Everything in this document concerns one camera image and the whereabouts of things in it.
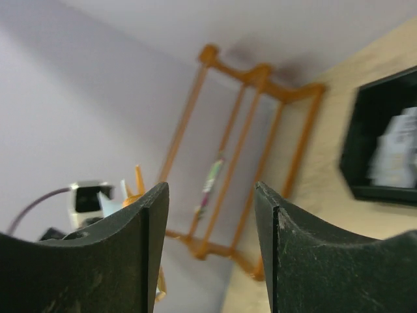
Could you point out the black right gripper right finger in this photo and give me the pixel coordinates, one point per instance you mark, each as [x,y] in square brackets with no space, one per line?
[312,265]

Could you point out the yellow leather card holder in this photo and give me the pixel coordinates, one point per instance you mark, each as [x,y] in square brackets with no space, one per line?
[129,198]

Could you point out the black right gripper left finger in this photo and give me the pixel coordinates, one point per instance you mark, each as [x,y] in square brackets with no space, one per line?
[109,266]

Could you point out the white cards in box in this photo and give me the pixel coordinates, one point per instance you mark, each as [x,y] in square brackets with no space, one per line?
[393,163]

